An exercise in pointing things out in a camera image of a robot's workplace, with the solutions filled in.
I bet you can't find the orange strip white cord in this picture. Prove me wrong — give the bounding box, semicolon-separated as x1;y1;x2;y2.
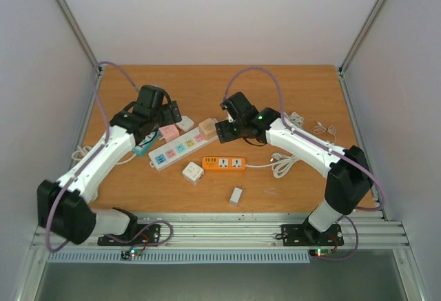
245;152;299;179

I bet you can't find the pink cube socket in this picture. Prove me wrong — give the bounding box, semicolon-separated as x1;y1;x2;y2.
158;124;180;143

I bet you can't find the long white power strip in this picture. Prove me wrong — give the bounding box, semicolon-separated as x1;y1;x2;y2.
148;127;218;171

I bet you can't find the right circuit board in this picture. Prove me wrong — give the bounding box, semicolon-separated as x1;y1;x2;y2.
310;248;334;258

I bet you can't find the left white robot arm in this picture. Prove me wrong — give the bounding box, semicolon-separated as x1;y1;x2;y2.
37;85;182;245

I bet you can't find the grey slotted cable duct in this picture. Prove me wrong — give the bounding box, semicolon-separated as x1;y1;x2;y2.
48;250;310;264

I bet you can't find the teal power strip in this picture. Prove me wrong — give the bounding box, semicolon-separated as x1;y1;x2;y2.
132;131;159;157

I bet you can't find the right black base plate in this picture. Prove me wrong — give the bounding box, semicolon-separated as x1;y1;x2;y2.
277;224;345;247

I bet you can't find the circuit board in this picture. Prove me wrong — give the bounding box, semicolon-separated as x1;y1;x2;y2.
310;248;334;258
120;249;143;260

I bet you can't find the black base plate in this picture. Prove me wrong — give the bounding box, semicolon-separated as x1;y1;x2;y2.
277;224;345;247
97;224;161;247

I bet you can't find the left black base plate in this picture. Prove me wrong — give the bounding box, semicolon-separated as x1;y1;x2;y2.
97;224;161;247

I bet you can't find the white cube socket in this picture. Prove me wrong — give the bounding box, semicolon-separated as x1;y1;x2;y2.
182;162;204;185

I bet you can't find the white wall charger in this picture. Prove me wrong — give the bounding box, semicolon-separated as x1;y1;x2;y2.
229;187;243;207

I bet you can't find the aluminium rail frame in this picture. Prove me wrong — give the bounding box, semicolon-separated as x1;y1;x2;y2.
30;213;411;250

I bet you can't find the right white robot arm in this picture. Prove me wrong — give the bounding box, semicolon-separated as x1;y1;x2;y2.
215;92;373;245

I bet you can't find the small white square charger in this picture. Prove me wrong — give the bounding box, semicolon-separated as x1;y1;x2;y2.
176;116;194;132

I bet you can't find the orange power strip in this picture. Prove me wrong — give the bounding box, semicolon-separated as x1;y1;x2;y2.
202;156;246;172

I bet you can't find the left circuit board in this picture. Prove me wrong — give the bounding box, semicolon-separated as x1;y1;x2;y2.
120;249;143;260

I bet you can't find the beige cube socket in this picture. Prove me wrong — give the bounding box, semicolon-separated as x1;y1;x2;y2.
198;118;217;141

